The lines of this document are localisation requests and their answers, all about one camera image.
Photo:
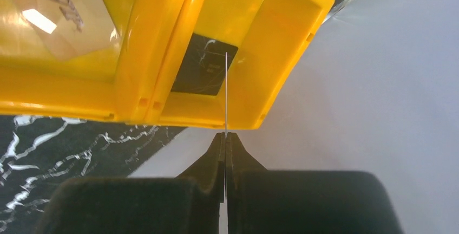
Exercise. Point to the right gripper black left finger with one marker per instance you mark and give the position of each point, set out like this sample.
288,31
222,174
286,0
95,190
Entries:
188,203

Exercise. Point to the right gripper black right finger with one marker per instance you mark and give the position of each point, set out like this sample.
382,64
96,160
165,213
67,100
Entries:
260,200

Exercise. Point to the black card in bin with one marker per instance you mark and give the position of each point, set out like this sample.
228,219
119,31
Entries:
203,66

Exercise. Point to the clear plastic card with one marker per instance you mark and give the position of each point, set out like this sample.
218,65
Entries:
62,29

